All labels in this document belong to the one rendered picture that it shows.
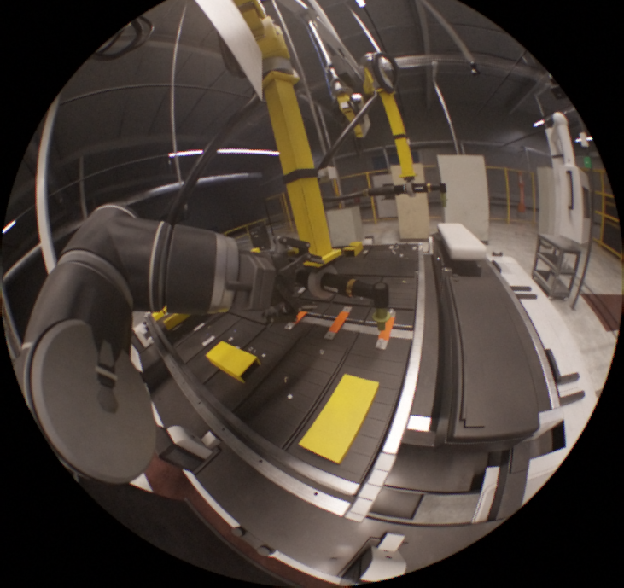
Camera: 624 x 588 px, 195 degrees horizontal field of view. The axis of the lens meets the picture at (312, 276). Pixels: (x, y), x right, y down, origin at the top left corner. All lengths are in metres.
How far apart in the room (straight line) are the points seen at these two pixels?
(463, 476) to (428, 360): 0.38
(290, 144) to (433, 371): 0.56
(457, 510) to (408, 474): 0.95
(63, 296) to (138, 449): 0.11
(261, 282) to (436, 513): 1.45
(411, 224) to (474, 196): 1.80
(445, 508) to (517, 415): 1.17
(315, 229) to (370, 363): 0.31
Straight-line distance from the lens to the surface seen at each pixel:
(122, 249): 0.20
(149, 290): 0.20
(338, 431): 0.32
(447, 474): 0.61
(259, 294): 0.18
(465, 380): 0.29
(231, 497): 0.54
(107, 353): 0.15
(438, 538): 0.51
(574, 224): 2.83
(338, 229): 5.03
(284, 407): 0.40
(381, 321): 0.39
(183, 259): 0.19
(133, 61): 11.00
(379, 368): 0.41
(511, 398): 0.32
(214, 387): 0.51
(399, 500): 0.98
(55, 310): 0.16
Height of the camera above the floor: 1.34
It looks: 22 degrees down
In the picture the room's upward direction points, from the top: 13 degrees counter-clockwise
